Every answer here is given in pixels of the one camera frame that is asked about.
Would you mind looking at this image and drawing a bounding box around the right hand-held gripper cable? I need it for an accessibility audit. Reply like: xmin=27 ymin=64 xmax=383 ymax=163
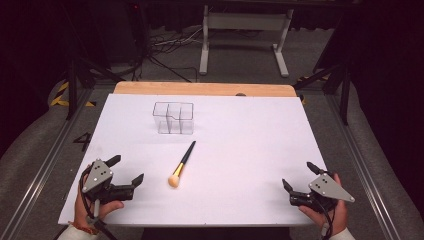
xmin=313 ymin=199 xmax=336 ymax=240

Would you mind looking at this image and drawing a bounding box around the white metal stand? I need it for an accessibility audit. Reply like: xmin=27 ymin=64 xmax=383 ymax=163
xmin=198 ymin=4 xmax=295 ymax=78

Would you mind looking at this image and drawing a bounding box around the black tripod stand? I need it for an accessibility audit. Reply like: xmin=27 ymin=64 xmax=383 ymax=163
xmin=293 ymin=63 xmax=351 ymax=126
xmin=64 ymin=56 xmax=126 ymax=121

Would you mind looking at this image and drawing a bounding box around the bundle of floor cables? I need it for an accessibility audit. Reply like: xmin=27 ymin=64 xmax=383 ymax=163
xmin=146 ymin=26 xmax=205 ymax=83

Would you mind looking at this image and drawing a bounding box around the black handled makeup brush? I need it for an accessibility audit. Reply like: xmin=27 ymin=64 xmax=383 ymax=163
xmin=167 ymin=140 xmax=197 ymax=189

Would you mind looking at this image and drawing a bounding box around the orange bead bracelet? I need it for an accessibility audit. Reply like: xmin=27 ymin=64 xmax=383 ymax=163
xmin=68 ymin=220 xmax=101 ymax=236

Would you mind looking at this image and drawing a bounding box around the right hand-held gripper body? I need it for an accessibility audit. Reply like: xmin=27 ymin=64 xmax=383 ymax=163
xmin=289 ymin=172 xmax=356 ymax=214

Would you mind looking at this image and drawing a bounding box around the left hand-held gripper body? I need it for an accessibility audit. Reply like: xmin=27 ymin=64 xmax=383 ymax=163
xmin=79 ymin=158 xmax=137 ymax=205

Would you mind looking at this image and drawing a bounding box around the white table sheet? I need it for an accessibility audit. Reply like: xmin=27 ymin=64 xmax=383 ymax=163
xmin=57 ymin=93 xmax=329 ymax=228

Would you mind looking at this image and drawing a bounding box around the person's right hand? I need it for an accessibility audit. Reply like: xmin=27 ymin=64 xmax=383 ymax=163
xmin=298 ymin=172 xmax=349 ymax=237

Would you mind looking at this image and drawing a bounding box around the yellow black floor tape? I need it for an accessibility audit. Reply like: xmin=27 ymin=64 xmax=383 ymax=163
xmin=296 ymin=75 xmax=332 ymax=105
xmin=49 ymin=81 xmax=98 ymax=108

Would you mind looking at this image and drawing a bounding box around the clear acrylic organizer box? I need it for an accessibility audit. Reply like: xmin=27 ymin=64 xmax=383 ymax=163
xmin=152 ymin=101 xmax=195 ymax=136

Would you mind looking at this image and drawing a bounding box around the left hand-held gripper cable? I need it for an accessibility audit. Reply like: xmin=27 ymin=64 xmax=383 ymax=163
xmin=78 ymin=166 xmax=119 ymax=240

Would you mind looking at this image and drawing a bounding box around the person's left hand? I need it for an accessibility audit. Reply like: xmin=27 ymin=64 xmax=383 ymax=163
xmin=73 ymin=183 xmax=125 ymax=230

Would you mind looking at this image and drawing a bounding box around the person's dark lap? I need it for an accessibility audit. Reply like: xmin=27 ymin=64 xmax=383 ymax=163
xmin=141 ymin=226 xmax=293 ymax=240

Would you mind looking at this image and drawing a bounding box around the aluminium floor rail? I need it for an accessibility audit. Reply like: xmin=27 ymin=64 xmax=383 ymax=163
xmin=324 ymin=94 xmax=406 ymax=240
xmin=0 ymin=89 xmax=95 ymax=240

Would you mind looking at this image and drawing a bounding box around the hand-held gripper cable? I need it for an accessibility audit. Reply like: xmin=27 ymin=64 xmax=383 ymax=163
xmin=313 ymin=199 xmax=336 ymax=240
xmin=78 ymin=166 xmax=119 ymax=240

